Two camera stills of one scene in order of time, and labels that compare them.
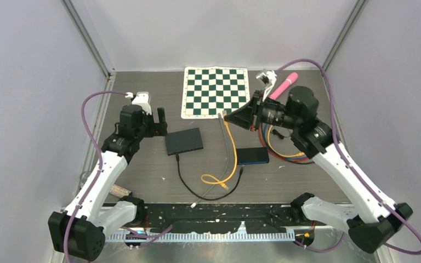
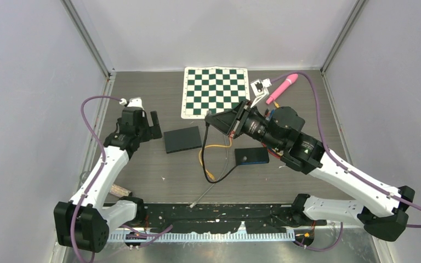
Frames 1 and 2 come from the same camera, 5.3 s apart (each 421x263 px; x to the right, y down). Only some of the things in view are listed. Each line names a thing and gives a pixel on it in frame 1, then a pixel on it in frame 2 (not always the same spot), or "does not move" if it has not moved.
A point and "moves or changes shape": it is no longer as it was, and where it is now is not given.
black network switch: (183, 141) does not move
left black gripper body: (149, 129) does not move
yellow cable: (210, 179) moves or changes shape
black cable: (241, 171) → (204, 143)
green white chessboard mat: (207, 91) does not move
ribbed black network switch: (252, 155) does not move
